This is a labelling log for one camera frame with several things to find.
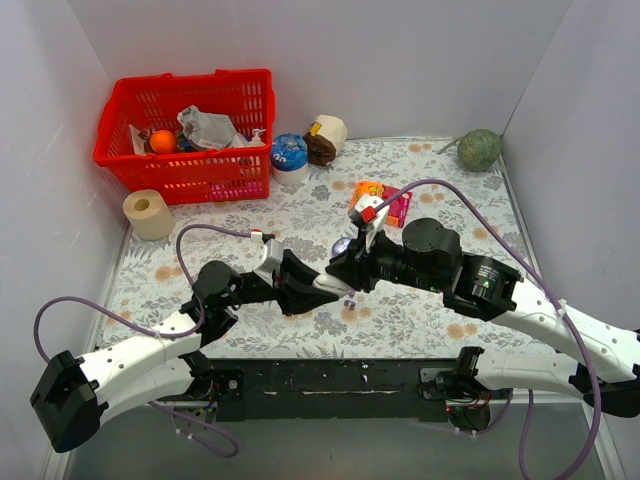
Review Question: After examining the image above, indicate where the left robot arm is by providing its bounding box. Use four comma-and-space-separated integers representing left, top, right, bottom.
30, 250, 349, 453

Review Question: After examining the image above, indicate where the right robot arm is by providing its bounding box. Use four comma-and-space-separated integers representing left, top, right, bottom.
313, 218, 639, 418

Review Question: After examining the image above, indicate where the purple earbud charging case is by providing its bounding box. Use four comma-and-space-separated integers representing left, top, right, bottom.
331, 237, 351, 258

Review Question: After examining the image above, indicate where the orange pink sponge box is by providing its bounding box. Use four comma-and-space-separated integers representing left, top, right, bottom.
350, 180, 412, 228

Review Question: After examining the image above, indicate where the floral table mat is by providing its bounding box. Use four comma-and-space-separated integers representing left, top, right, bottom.
95, 138, 546, 358

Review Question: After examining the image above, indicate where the blue white cup container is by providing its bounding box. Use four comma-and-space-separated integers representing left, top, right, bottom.
270, 133, 309, 186

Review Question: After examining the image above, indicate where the beige paper roll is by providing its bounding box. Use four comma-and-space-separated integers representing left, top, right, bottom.
122, 189, 175, 241

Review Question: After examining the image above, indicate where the brown white plush toy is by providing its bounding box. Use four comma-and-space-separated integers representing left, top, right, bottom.
303, 115, 348, 166

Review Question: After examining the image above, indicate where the white pump bottle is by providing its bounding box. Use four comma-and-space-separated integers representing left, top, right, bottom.
247, 129, 266, 148

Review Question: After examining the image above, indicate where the green melon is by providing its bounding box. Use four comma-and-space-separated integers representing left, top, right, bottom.
437, 129, 502, 172

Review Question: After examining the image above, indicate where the red plastic shopping basket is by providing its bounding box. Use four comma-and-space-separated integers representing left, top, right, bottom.
93, 69, 276, 205

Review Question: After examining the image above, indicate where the grey crumpled bag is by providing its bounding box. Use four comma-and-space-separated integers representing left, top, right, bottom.
177, 105, 236, 151

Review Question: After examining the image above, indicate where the orange fruit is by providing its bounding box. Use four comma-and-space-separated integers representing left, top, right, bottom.
149, 130, 177, 155

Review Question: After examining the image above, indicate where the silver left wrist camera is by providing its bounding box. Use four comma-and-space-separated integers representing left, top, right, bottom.
253, 239, 284, 287

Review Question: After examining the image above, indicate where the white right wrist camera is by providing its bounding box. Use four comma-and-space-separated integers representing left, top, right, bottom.
348, 194, 390, 253

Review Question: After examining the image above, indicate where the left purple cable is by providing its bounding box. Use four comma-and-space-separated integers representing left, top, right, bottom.
33, 223, 266, 459

